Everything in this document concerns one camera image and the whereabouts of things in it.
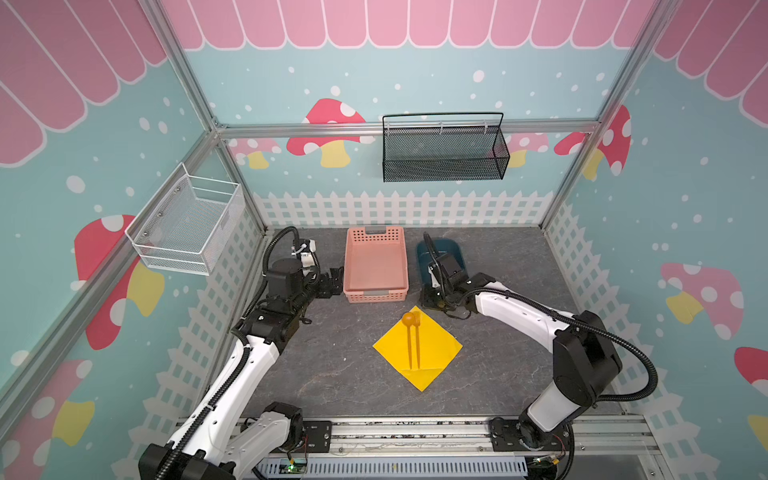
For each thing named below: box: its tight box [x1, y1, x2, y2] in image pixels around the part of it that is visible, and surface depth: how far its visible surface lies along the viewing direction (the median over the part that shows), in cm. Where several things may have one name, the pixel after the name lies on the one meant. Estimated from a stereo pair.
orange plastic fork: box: [412, 311, 421, 370], surface depth 96 cm
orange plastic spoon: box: [402, 312, 415, 370], surface depth 96 cm
